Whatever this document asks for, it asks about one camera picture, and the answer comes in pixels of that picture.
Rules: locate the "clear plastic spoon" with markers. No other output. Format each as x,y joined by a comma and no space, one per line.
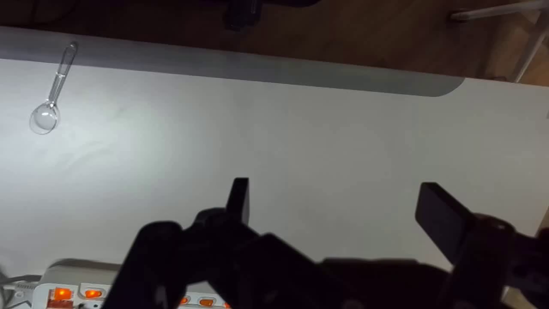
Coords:
46,113

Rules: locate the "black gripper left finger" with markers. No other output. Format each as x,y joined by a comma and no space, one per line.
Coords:
240,199

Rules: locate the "light metal frame legs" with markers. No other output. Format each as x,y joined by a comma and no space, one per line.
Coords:
533,34

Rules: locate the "white power strip orange switches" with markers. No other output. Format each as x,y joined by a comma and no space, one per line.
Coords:
70,274

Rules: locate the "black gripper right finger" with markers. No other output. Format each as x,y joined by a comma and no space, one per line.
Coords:
446,219

